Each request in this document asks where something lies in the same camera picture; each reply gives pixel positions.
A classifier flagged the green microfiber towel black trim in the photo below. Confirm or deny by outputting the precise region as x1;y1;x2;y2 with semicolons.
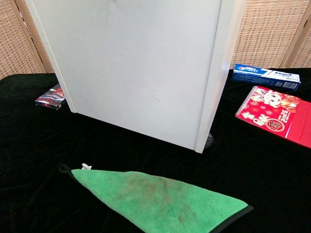
59;163;254;233

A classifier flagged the white cabinet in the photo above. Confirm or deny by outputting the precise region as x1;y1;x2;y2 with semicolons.
24;0;246;154

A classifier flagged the woven rattan wooden screen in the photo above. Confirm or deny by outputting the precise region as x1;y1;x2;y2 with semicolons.
281;14;311;69
229;0;308;71
0;0;55;81

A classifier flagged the small colourful card box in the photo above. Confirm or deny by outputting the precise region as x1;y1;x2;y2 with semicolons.
35;83;67;110

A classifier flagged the black velvet tablecloth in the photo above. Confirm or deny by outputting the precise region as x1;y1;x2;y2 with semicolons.
0;67;311;233

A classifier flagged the red spiral calendar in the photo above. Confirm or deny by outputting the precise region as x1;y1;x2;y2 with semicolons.
235;85;311;149

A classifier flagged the blue white toothpaste box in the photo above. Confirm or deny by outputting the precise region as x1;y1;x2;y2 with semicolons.
231;63;302;91

